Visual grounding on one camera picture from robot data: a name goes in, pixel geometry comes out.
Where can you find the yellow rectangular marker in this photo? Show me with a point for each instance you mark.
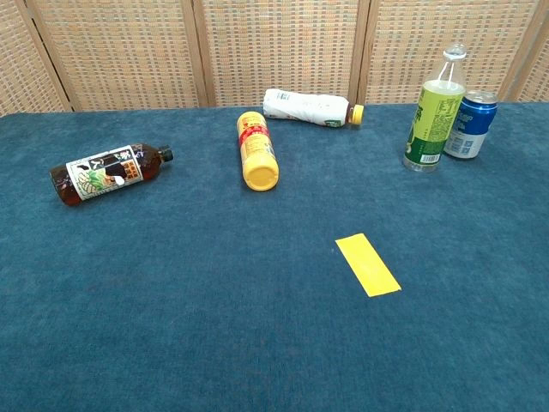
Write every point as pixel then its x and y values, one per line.
pixel 368 265

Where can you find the yellow bottle red label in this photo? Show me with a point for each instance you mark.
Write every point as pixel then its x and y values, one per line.
pixel 256 150

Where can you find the blue table cloth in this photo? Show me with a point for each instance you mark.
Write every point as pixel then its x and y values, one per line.
pixel 214 279

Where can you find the white bottle yellow cap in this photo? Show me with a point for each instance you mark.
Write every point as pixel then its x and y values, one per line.
pixel 304 107

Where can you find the brown tea bottle black cap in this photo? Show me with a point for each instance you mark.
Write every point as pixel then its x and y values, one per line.
pixel 103 172

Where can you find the clear bottle green label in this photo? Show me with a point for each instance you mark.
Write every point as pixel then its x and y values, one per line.
pixel 433 124

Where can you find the blue white drink can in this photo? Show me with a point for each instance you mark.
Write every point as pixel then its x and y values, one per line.
pixel 469 126

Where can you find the woven folding screen wood frame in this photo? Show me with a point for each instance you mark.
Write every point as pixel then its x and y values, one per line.
pixel 274 51

